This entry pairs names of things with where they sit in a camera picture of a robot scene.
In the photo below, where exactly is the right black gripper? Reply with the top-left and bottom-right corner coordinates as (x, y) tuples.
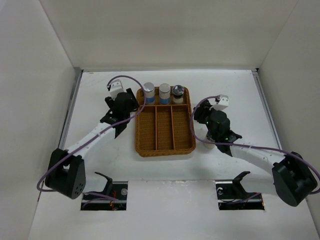
(193, 102), (221, 140)

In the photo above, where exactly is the grey lid grinder bottle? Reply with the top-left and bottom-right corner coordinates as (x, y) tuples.
(171, 84), (185, 105)

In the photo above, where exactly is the silver lid blue label jar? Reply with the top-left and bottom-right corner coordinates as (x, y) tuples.
(143, 82), (156, 105)

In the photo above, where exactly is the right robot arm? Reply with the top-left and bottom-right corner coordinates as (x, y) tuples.
(191, 100), (320, 207)

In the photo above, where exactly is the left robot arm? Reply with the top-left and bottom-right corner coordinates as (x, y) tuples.
(44, 88), (140, 200)

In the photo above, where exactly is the black round cap spice bottle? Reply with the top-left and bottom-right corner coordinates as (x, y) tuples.
(203, 133), (216, 150)

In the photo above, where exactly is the brown wicker divided tray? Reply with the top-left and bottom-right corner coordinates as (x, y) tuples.
(135, 86), (196, 157)

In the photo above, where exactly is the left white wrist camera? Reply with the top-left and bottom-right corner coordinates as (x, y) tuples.
(107, 78), (125, 100)

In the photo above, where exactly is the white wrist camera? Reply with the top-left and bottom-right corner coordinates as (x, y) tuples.
(213, 94), (229, 111)
(107, 78), (125, 100)

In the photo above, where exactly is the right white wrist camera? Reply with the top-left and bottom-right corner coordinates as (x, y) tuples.
(213, 94), (229, 111)

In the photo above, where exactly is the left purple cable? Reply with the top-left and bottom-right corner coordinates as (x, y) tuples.
(36, 75), (146, 210)

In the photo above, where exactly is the purple cable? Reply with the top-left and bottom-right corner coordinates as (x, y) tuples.
(36, 75), (146, 210)
(190, 96), (320, 196)

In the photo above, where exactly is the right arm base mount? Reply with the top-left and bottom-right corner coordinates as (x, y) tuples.
(215, 171), (265, 211)

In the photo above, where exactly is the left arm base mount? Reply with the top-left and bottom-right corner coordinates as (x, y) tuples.
(80, 172), (129, 212)

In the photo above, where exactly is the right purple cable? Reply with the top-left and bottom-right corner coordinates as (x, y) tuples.
(190, 96), (320, 196)

